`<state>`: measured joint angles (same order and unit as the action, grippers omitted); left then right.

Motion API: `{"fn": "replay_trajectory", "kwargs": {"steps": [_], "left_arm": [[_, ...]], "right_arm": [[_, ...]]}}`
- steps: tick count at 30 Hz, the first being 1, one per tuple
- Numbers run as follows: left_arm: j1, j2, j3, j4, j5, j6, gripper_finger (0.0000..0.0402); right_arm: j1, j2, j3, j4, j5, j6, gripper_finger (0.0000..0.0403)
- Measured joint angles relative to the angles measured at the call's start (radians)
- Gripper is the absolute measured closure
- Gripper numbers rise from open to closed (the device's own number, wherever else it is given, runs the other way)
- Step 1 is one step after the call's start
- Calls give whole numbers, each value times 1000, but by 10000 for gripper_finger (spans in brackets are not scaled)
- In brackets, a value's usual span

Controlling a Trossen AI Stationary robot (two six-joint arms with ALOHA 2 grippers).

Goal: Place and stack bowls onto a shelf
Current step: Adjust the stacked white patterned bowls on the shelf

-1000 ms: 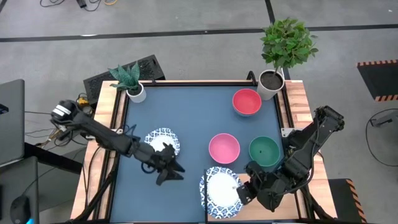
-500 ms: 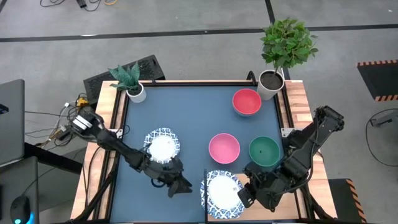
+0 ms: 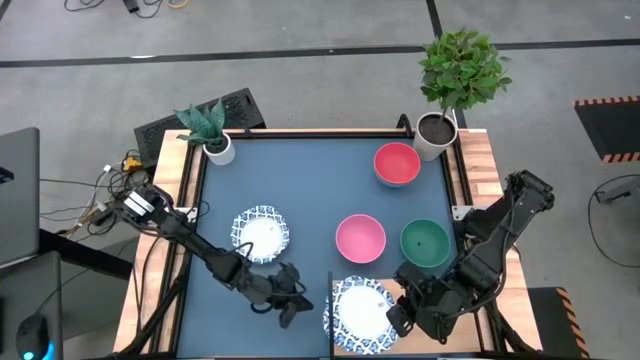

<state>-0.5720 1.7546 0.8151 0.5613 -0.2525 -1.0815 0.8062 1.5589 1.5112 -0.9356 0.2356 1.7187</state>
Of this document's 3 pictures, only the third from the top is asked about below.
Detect grey metal stand foot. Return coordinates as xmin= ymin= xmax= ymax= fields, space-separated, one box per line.
xmin=596 ymin=178 xmax=640 ymax=205

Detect blue table mat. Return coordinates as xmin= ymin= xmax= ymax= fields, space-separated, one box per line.
xmin=177 ymin=134 xmax=466 ymax=359

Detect black floor cable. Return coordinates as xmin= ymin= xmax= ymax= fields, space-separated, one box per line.
xmin=587 ymin=173 xmax=640 ymax=269

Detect green plastic bowl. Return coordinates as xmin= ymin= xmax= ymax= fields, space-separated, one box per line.
xmin=399 ymin=218 xmax=452 ymax=269

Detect floor cables with black adapter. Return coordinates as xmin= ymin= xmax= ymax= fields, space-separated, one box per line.
xmin=63 ymin=0 xmax=191 ymax=20

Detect tangled cable bundle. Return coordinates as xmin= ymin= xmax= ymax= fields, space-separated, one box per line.
xmin=39 ymin=149 xmax=161 ymax=236

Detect pink plastic bowl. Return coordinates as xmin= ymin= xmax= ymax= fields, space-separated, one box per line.
xmin=334 ymin=213 xmax=388 ymax=265

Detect red plastic bowl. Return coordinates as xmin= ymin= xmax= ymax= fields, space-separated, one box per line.
xmin=373 ymin=141 xmax=422 ymax=185

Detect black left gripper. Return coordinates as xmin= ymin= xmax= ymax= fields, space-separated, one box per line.
xmin=247 ymin=260 xmax=315 ymax=330

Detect dark grey desk pad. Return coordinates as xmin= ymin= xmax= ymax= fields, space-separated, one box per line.
xmin=0 ymin=249 xmax=64 ymax=360

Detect leafy plant in grey pot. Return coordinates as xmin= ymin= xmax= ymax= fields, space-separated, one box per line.
xmin=412 ymin=28 xmax=514 ymax=162

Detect snake plant in white pot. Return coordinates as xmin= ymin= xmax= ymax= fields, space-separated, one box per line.
xmin=173 ymin=98 xmax=237 ymax=167

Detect black hazard striped floor mat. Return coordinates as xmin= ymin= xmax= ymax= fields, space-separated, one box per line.
xmin=573 ymin=95 xmax=640 ymax=165
xmin=527 ymin=287 xmax=591 ymax=360

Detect black perforated panel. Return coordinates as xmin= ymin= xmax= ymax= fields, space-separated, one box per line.
xmin=133 ymin=87 xmax=267 ymax=169

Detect grey laptop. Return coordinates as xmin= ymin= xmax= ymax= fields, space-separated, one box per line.
xmin=0 ymin=126 xmax=41 ymax=266

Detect wooden board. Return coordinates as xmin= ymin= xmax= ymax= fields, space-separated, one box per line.
xmin=327 ymin=272 xmax=484 ymax=359

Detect black computer mouse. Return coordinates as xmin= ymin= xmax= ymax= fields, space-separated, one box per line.
xmin=16 ymin=313 xmax=52 ymax=360

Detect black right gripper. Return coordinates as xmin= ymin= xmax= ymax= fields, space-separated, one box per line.
xmin=385 ymin=263 xmax=481 ymax=346

